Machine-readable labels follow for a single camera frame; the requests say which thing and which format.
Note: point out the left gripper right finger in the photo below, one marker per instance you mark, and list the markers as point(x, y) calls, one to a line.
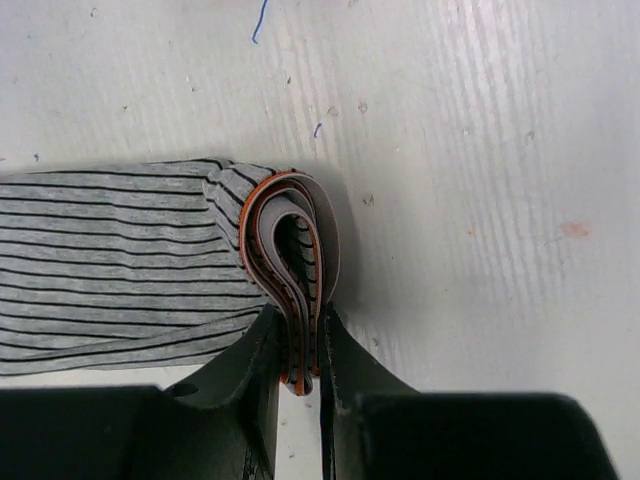
point(354, 386)

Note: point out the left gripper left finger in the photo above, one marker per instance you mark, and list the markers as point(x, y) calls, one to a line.
point(228, 429)

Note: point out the grey striped underwear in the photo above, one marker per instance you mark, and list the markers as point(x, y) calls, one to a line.
point(134, 266)

